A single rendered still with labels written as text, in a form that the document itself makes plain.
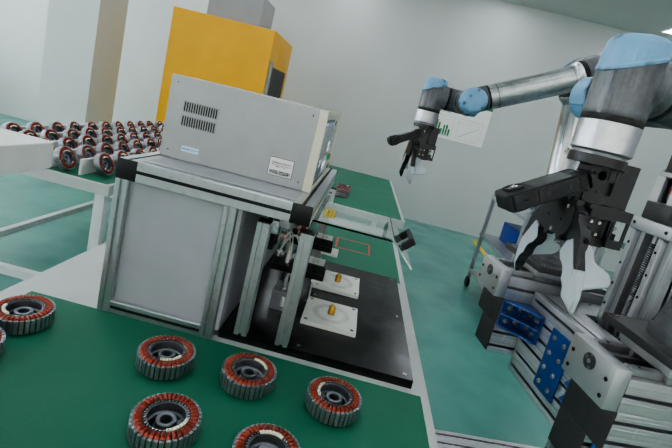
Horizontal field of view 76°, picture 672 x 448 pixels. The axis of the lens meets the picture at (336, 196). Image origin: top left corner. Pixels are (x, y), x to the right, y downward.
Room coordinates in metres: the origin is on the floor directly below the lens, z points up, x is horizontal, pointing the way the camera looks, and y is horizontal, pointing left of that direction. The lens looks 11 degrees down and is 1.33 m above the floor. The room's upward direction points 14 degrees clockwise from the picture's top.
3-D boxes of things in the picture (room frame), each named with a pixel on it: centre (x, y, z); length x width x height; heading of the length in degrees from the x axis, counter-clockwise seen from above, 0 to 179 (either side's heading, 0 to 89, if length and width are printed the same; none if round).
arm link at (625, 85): (0.59, -0.33, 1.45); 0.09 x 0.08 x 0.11; 104
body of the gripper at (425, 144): (1.48, -0.24, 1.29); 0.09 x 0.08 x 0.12; 96
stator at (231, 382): (0.78, 0.08, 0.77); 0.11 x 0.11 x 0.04
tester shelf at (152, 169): (1.24, 0.25, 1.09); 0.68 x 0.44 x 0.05; 178
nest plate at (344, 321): (1.11, -0.07, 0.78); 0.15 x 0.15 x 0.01; 88
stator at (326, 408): (0.77, -0.09, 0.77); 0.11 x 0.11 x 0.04
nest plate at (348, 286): (1.35, -0.07, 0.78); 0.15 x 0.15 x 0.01; 88
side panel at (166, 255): (0.92, 0.34, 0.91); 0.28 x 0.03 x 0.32; 88
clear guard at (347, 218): (1.10, -0.06, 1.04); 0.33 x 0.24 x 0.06; 88
